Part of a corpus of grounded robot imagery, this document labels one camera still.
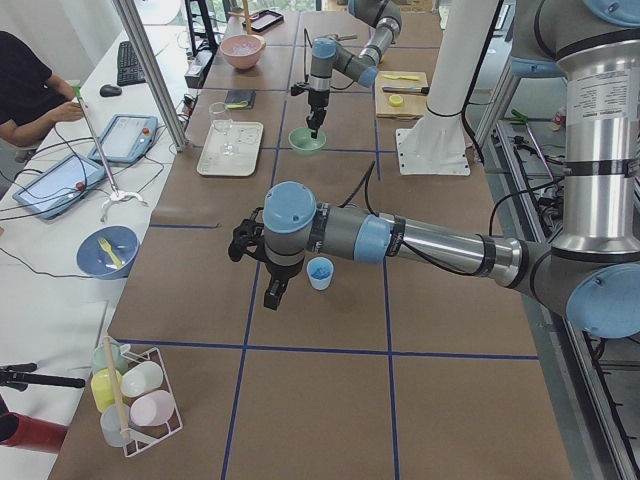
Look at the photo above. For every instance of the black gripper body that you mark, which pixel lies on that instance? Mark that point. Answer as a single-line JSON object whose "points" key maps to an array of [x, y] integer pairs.
{"points": [[318, 100], [281, 272]]}

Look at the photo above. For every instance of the light green bowl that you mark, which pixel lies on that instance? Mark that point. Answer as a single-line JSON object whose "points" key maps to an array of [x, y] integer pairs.
{"points": [[303, 143]]}

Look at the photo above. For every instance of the light blue plastic cup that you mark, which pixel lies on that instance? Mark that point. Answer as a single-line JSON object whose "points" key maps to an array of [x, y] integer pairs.
{"points": [[320, 271]]}

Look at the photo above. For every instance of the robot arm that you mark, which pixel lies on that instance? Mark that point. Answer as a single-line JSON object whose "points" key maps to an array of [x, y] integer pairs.
{"points": [[329, 55], [589, 273]]}

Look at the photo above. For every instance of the pink bowl with ice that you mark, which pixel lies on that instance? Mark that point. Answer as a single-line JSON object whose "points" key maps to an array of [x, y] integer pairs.
{"points": [[243, 51]]}

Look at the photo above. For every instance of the blue bowl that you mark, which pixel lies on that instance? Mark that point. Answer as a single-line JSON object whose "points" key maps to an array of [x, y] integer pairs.
{"points": [[95, 263]]}

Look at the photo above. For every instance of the grey yellow folded cloth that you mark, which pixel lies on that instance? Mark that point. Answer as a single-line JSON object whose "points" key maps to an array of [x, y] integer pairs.
{"points": [[240, 99]]}

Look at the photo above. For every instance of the wooden cutting board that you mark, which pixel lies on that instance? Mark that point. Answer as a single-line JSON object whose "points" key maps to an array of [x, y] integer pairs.
{"points": [[400, 94]]}

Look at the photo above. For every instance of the cream bear serving tray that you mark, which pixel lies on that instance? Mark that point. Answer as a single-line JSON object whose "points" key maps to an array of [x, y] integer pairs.
{"points": [[246, 138]]}

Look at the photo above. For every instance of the clear wine glass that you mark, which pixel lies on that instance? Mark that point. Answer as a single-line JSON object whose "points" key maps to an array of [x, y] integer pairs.
{"points": [[222, 124]]}

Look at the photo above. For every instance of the wooden paper towel stand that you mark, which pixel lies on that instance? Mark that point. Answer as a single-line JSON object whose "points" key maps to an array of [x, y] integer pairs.
{"points": [[246, 14]]}

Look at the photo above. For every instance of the pink plastic cup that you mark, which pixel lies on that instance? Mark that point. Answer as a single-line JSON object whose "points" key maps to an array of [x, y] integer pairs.
{"points": [[152, 409]]}

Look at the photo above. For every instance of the white plastic cup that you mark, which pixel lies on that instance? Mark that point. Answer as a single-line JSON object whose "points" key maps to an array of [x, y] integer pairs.
{"points": [[141, 379]]}

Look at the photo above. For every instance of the yellow plastic fork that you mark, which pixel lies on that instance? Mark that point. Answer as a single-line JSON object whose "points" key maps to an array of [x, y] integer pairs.
{"points": [[108, 249]]}

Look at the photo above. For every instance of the reacher grabber stick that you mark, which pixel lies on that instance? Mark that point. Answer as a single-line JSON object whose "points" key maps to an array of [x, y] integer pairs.
{"points": [[117, 195]]}

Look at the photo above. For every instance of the far blue teach pendant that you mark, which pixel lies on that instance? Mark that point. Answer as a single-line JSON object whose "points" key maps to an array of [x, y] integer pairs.
{"points": [[128, 137]]}

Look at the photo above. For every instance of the blue teach pendant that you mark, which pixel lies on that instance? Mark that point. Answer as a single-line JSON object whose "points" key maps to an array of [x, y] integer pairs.
{"points": [[58, 188], [128, 137]]}

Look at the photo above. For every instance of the green plastic cup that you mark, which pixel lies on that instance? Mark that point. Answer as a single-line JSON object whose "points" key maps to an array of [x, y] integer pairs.
{"points": [[99, 358]]}

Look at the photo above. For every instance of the black keyboard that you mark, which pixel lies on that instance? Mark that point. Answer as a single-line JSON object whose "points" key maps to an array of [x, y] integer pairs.
{"points": [[129, 70]]}

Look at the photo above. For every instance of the yellow plastic cup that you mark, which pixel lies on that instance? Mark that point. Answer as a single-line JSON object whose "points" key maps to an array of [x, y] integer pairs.
{"points": [[101, 390]]}

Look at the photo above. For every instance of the black computer mouse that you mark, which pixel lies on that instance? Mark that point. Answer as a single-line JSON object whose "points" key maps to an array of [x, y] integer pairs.
{"points": [[109, 90]]}

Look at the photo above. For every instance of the clear grey plastic cup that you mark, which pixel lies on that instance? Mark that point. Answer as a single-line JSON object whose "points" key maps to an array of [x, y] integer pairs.
{"points": [[111, 427]]}

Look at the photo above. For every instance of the near blue teach pendant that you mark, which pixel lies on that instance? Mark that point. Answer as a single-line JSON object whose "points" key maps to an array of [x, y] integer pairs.
{"points": [[58, 188]]}

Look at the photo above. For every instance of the person in black shirt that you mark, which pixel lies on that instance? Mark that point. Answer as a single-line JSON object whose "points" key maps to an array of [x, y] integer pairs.
{"points": [[33, 98]]}

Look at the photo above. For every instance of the red cylinder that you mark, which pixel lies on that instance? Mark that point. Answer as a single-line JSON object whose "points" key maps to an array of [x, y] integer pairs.
{"points": [[24, 432]]}

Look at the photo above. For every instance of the white wire cup rack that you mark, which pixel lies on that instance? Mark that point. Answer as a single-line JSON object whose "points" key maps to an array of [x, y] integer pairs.
{"points": [[144, 438]]}

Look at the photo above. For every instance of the wooden rack handle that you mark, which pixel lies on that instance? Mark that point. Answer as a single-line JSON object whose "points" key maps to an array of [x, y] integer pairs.
{"points": [[125, 430]]}

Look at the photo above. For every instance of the aluminium frame post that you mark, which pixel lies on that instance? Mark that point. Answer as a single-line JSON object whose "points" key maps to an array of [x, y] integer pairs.
{"points": [[135, 30]]}

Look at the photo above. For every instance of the black tripod handle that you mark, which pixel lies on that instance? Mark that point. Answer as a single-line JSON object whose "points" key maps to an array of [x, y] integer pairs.
{"points": [[20, 376]]}

